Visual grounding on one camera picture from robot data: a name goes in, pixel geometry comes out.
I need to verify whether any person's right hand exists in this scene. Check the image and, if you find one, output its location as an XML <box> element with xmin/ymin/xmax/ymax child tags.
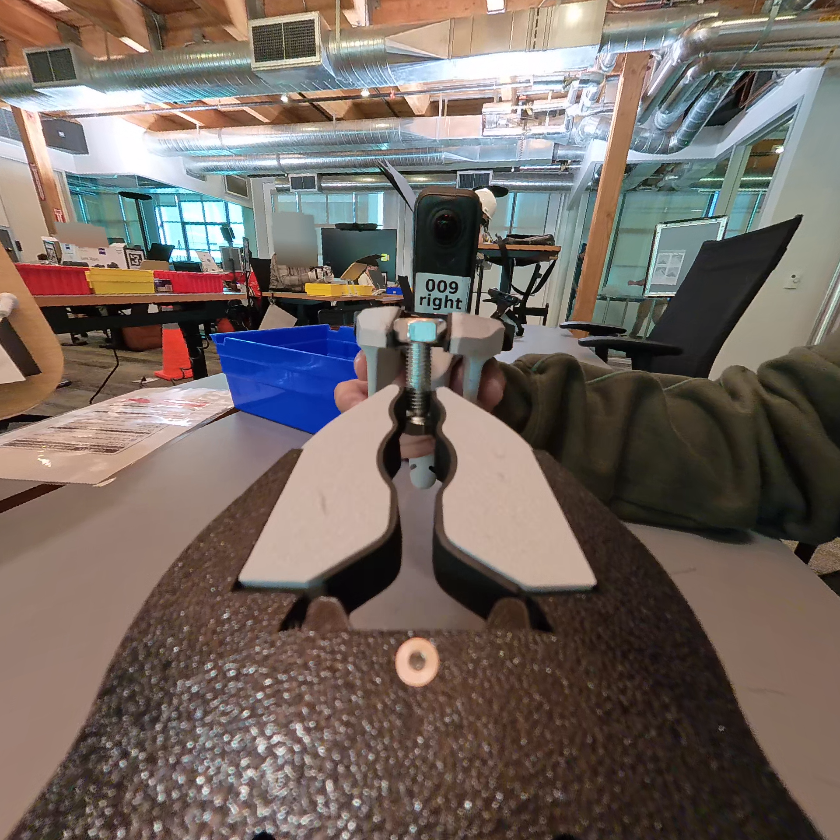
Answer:
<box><xmin>333</xmin><ymin>351</ymin><xmax>508</xmax><ymax>460</ymax></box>

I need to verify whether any wooden standing desk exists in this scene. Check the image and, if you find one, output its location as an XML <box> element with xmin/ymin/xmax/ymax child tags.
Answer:
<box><xmin>478</xmin><ymin>239</ymin><xmax>563</xmax><ymax>317</ymax></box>

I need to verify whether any orange traffic cone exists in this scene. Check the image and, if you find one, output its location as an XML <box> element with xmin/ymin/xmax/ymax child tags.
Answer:
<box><xmin>154</xmin><ymin>323</ymin><xmax>195</xmax><ymax>382</ymax></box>

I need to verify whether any blue plastic bin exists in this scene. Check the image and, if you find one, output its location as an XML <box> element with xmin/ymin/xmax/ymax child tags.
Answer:
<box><xmin>210</xmin><ymin>323</ymin><xmax>358</xmax><ymax>435</ymax></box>

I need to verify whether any wooden pillar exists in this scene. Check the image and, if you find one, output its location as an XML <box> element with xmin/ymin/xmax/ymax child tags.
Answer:
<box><xmin>571</xmin><ymin>51</ymin><xmax>652</xmax><ymax>332</ymax></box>

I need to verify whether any wooden document stand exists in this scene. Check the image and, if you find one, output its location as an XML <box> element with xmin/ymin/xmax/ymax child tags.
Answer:
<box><xmin>0</xmin><ymin>246</ymin><xmax>65</xmax><ymax>421</ymax></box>

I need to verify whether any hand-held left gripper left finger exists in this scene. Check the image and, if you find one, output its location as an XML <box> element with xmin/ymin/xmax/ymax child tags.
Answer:
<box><xmin>238</xmin><ymin>385</ymin><xmax>403</xmax><ymax>613</ymax></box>

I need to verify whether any laminated paper sheet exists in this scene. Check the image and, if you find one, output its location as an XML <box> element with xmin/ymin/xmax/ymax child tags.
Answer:
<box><xmin>0</xmin><ymin>386</ymin><xmax>238</xmax><ymax>487</ymax></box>

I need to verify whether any framed notice board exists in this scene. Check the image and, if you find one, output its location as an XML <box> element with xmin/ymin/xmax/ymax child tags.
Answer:
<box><xmin>644</xmin><ymin>215</ymin><xmax>729</xmax><ymax>298</ymax></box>

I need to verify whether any yellow storage bin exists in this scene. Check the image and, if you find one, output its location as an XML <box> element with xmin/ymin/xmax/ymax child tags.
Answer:
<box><xmin>85</xmin><ymin>268</ymin><xmax>156</xmax><ymax>295</ymax></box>

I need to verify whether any long wooden table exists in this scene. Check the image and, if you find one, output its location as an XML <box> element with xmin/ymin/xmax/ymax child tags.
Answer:
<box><xmin>29</xmin><ymin>289</ymin><xmax>249</xmax><ymax>368</ymax></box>

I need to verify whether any black monitor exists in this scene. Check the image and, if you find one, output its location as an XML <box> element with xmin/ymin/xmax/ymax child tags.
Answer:
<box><xmin>320</xmin><ymin>226</ymin><xmax>399</xmax><ymax>284</ymax></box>

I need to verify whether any open cardboard box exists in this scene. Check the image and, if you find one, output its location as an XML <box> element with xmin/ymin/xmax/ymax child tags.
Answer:
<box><xmin>341</xmin><ymin>256</ymin><xmax>389</xmax><ymax>286</ymax></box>

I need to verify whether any grey desk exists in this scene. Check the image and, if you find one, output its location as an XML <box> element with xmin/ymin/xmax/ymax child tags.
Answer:
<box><xmin>0</xmin><ymin>325</ymin><xmax>840</xmax><ymax>840</ymax></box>

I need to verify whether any black office chair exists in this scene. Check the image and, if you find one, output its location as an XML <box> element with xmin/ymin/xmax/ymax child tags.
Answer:
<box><xmin>560</xmin><ymin>215</ymin><xmax>805</xmax><ymax>380</ymax></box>

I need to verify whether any red storage bin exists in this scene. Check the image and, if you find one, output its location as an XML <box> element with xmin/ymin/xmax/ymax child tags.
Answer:
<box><xmin>14</xmin><ymin>262</ymin><xmax>91</xmax><ymax>296</ymax></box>
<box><xmin>154</xmin><ymin>270</ymin><xmax>227</xmax><ymax>294</ymax></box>

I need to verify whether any steel hex bolt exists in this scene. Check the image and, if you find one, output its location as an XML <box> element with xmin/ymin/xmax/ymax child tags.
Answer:
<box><xmin>402</xmin><ymin>344</ymin><xmax>439</xmax><ymax>439</ymax></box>

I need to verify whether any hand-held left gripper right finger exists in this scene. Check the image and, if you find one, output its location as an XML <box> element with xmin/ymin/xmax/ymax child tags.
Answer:
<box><xmin>432</xmin><ymin>386</ymin><xmax>599</xmax><ymax>614</ymax></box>

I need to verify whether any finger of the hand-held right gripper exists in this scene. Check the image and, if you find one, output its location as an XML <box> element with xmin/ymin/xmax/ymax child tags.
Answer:
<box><xmin>448</xmin><ymin>311</ymin><xmax>508</xmax><ymax>396</ymax></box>
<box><xmin>356</xmin><ymin>308</ymin><xmax>403</xmax><ymax>398</ymax></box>

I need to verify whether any distant black gripper tool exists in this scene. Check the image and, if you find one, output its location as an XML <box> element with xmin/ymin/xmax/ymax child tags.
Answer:
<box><xmin>484</xmin><ymin>290</ymin><xmax>549</xmax><ymax>337</ymax></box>

